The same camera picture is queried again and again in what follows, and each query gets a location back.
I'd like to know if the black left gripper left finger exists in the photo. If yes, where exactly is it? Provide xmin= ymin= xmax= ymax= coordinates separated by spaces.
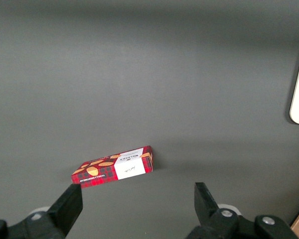
xmin=24 ymin=183 xmax=84 ymax=239

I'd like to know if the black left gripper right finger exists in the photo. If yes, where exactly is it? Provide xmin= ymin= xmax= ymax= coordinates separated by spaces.
xmin=189 ymin=182 xmax=240 ymax=239

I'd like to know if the red tartan shortbread box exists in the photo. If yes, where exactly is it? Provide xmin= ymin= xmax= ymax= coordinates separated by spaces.
xmin=70 ymin=145 xmax=154 ymax=189

